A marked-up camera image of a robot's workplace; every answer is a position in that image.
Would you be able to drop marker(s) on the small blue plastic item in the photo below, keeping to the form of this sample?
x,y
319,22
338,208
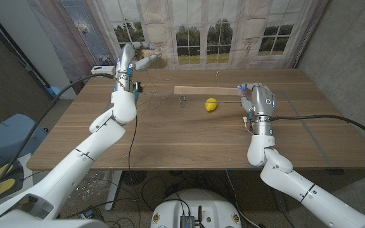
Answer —
x,y
54,91

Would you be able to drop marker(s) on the white socket box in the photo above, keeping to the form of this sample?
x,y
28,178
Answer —
x,y
101,69

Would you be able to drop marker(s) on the white platform box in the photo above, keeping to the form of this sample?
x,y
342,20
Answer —
x,y
32,172

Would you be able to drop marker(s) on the black floor fan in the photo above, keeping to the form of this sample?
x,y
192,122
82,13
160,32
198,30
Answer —
x,y
134,178

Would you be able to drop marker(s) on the grey radio module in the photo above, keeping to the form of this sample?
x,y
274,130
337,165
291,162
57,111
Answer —
x,y
187,221

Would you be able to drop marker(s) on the small device with blue screen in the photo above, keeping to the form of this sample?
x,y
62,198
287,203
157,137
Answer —
x,y
89,213

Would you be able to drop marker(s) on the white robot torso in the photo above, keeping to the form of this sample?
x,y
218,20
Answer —
x,y
214,209

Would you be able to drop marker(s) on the blue plastic bin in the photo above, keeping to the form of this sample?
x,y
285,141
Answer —
x,y
11,136

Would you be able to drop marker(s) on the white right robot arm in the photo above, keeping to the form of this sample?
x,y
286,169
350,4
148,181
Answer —
x,y
280,177

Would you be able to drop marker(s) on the white table leg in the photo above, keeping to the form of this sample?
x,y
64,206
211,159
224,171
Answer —
x,y
114,190

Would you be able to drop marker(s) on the jute thread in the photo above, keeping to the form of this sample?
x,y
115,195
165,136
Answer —
x,y
162,94

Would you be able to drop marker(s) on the black pedal with yellow pads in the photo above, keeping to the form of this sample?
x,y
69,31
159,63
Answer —
x,y
14,183

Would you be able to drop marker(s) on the grey table leg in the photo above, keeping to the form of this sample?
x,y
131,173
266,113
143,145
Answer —
x,y
282,206

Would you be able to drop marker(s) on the wooden clip hanger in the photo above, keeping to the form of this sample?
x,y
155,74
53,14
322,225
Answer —
x,y
208,90

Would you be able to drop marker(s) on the printed window backdrop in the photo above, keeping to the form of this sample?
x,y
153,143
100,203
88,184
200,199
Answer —
x,y
201,19

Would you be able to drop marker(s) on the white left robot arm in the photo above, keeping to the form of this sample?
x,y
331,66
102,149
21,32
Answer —
x,y
106,133

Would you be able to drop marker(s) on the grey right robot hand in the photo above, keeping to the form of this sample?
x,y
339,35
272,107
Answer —
x,y
263,101

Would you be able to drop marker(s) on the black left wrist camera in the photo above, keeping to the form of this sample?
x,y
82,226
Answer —
x,y
137,87

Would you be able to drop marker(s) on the yellow toy lemon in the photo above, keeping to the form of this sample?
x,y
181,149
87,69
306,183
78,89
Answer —
x,y
211,104

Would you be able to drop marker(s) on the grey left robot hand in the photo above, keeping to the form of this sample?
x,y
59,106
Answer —
x,y
125,63

